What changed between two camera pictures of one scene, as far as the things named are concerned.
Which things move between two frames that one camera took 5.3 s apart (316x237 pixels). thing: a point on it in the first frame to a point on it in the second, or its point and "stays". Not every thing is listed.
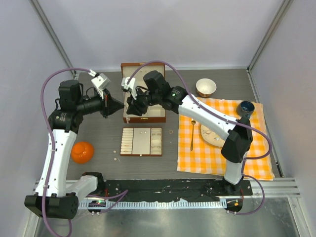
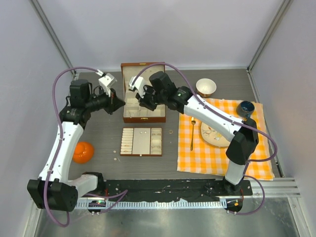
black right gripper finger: [136, 107] to [147, 101]
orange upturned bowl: [82, 152] stays
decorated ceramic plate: [212, 137] stays
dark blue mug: [245, 109] stays
